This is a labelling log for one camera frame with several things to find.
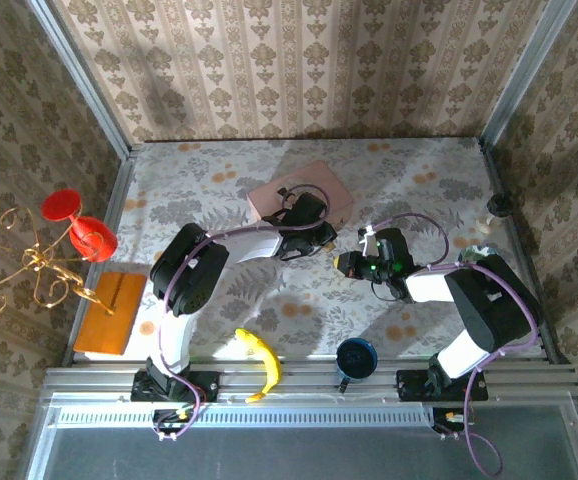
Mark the aluminium frame post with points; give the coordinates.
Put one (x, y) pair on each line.
(524, 70)
(81, 75)

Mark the small white object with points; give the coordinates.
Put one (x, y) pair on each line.
(485, 223)

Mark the pink illustrated tin box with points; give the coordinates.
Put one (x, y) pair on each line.
(274, 197)

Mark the shiny silver disc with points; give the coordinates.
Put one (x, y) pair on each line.
(471, 254)

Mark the yellow banana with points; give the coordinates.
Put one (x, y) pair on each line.
(266, 357)

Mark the dark blue mug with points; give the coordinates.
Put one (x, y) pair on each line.
(356, 357)

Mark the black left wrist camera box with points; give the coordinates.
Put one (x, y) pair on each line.
(306, 207)

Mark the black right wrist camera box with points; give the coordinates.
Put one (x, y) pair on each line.
(394, 246)

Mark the black round knob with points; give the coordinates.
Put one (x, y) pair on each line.
(499, 205)

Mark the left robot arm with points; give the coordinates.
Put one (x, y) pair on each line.
(189, 280)

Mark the aluminium side rail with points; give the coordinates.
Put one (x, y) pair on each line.
(524, 250)
(111, 220)

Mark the aluminium front rail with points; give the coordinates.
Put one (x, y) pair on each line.
(319, 380)

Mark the red wine glass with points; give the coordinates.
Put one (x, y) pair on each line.
(89, 235)

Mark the orange wooden board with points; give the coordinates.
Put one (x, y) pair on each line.
(111, 315)

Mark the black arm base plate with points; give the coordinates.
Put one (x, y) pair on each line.
(411, 387)
(204, 387)

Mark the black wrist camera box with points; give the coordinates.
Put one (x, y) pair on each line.
(306, 207)
(394, 246)

